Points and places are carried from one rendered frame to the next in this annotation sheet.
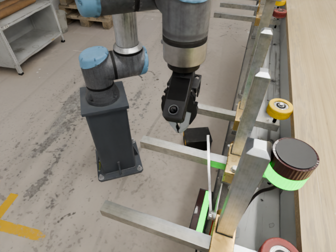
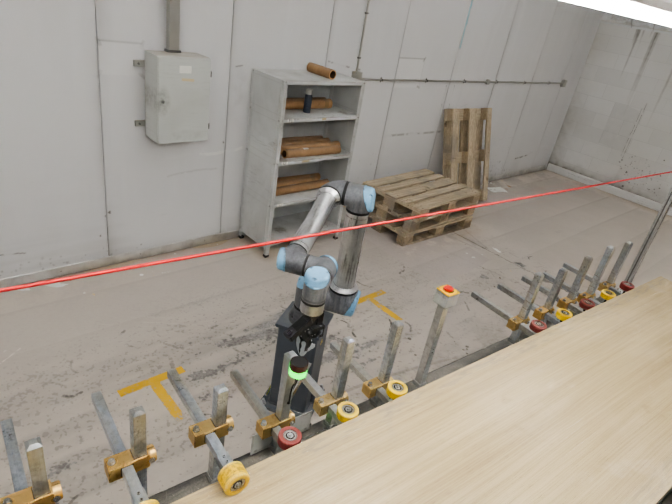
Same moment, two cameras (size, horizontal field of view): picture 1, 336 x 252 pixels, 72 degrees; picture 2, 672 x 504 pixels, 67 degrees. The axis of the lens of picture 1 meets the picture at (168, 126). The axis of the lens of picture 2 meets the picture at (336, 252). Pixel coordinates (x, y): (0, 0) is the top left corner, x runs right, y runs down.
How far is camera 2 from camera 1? 1.49 m
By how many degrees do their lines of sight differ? 29
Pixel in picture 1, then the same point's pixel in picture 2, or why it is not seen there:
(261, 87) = (344, 347)
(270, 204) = not seen: hidden behind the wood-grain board
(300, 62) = (469, 374)
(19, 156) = (208, 338)
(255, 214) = not seen: hidden behind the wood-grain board
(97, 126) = (284, 342)
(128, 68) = (333, 304)
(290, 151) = (297, 360)
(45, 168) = (221, 362)
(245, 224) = not seen: hidden behind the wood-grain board
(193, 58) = (308, 311)
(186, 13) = (307, 290)
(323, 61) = (493, 385)
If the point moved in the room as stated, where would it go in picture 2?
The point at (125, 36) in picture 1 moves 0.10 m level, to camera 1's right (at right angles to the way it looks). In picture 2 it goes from (340, 277) to (356, 285)
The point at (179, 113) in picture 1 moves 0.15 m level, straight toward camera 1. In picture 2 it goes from (290, 335) to (261, 352)
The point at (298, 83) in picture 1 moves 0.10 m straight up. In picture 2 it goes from (438, 384) to (444, 366)
